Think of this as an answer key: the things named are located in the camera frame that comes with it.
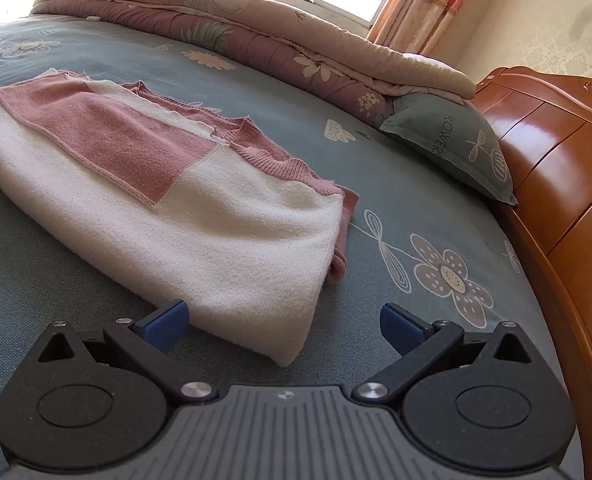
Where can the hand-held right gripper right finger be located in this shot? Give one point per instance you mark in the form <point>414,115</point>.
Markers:
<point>401,327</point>

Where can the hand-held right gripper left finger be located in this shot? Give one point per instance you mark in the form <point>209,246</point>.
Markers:
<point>165,325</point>

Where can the pink and white knit sweater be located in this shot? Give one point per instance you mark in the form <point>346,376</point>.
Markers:
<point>200,220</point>

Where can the grey-green printed pillow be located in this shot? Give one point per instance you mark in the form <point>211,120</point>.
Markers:
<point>451,145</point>

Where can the wooden headboard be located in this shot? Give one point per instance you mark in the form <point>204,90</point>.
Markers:
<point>566,185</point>

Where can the folded pink floral quilt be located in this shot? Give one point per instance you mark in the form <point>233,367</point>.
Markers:
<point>256,35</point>

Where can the pink patterned curtain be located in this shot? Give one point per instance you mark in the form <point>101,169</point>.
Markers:
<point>426,0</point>

